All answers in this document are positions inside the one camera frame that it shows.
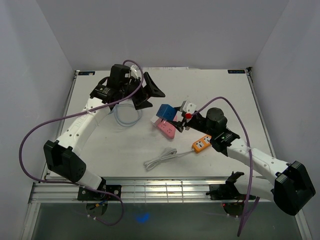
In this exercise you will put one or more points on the dark blue cube socket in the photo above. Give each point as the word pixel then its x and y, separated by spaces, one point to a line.
pixel 166 112

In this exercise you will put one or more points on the white charger plug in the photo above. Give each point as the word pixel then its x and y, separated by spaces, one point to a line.
pixel 155 121

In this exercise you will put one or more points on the orange power strip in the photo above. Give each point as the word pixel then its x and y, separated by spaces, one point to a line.
pixel 201 144

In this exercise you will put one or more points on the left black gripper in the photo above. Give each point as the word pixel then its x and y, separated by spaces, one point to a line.
pixel 150 90

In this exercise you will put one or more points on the left blue corner label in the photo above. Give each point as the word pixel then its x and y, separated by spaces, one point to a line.
pixel 86 73

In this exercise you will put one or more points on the pink triangular power strip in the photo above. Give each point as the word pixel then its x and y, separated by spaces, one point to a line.
pixel 166 129

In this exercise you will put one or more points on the blue corner label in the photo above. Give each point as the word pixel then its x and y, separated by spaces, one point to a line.
pixel 86 73
pixel 236 71

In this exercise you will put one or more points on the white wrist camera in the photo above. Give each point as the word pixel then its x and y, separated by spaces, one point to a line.
pixel 188 108
pixel 134 71

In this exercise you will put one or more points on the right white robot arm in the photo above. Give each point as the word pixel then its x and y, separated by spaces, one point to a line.
pixel 288 185

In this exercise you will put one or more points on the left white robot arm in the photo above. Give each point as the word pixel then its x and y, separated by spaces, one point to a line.
pixel 63 155

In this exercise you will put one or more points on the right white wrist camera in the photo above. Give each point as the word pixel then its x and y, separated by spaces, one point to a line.
pixel 188 108

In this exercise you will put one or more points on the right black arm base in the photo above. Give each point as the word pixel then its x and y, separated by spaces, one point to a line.
pixel 224 192

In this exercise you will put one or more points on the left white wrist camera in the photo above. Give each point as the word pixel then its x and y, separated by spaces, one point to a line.
pixel 134 71

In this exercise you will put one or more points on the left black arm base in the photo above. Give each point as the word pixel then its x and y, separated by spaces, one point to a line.
pixel 89 195

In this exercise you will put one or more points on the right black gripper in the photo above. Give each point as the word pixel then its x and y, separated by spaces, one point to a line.
pixel 179 125

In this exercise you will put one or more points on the right blue corner label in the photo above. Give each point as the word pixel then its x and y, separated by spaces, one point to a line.
pixel 236 71

